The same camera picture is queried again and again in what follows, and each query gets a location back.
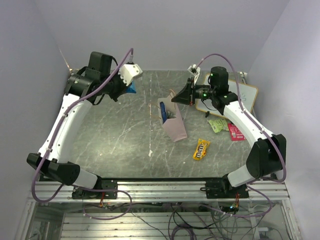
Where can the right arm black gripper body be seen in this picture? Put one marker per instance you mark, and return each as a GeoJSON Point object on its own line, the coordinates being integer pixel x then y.
{"type": "Point", "coordinates": [199, 92]}

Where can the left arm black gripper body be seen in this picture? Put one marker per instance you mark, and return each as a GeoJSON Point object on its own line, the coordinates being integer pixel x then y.
{"type": "Point", "coordinates": [116, 87]}

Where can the blue cookie snack packet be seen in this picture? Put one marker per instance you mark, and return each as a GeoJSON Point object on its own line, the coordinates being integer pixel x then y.
{"type": "Point", "coordinates": [131, 89]}

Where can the silver Big Foot candy packet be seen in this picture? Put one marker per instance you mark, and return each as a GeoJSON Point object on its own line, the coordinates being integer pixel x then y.
{"type": "Point", "coordinates": [171, 115]}

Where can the white paper bag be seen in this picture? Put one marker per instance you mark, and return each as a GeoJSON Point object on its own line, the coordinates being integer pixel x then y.
{"type": "Point", "coordinates": [174, 128]}

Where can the red snack packet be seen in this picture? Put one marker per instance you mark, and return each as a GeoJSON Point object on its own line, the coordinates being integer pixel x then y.
{"type": "Point", "coordinates": [235, 133]}

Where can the blue Burts chips bag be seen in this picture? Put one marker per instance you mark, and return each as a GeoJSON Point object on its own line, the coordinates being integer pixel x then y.
{"type": "Point", "coordinates": [163, 111]}

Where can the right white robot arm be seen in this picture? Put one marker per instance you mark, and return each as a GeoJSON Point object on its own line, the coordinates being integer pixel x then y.
{"type": "Point", "coordinates": [268, 150]}

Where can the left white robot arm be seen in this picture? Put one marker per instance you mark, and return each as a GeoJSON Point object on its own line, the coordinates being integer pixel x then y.
{"type": "Point", "coordinates": [83, 87]}

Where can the green snack packet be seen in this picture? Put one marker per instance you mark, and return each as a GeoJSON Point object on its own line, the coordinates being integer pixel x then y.
{"type": "Point", "coordinates": [218, 125]}

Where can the yellow M&M's packet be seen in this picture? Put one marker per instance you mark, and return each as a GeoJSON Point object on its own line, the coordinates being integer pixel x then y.
{"type": "Point", "coordinates": [201, 149]}

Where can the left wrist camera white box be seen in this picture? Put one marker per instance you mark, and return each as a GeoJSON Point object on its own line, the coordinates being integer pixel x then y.
{"type": "Point", "coordinates": [129, 72]}

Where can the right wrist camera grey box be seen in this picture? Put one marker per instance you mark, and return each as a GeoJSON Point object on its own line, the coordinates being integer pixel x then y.
{"type": "Point", "coordinates": [194, 70]}

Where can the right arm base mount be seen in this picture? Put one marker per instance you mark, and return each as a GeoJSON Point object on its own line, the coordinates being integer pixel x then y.
{"type": "Point", "coordinates": [220, 188]}

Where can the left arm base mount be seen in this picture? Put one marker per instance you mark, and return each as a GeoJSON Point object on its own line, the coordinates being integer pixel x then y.
{"type": "Point", "coordinates": [104, 188]}

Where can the aluminium frame rail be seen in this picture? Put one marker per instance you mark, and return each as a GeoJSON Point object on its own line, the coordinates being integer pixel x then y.
{"type": "Point", "coordinates": [158, 192]}

